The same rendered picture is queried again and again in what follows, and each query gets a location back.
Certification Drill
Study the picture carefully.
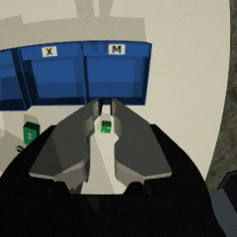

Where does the green die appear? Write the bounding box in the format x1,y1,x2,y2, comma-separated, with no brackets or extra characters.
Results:
101,120,112,133

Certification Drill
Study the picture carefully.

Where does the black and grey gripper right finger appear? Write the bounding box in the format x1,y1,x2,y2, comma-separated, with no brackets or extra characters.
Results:
110,98,226,237

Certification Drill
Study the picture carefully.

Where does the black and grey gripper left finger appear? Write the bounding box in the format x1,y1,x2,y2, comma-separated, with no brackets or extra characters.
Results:
0,98,103,212

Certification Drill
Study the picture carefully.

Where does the blue rack of bins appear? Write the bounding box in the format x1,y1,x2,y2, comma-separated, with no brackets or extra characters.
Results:
0,40,152,112

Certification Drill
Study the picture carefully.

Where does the green 9v battery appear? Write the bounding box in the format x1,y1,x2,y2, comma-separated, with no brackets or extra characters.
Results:
23,121,40,145

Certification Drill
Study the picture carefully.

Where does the grey hex nut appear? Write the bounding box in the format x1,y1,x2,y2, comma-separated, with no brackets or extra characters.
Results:
16,145,24,153

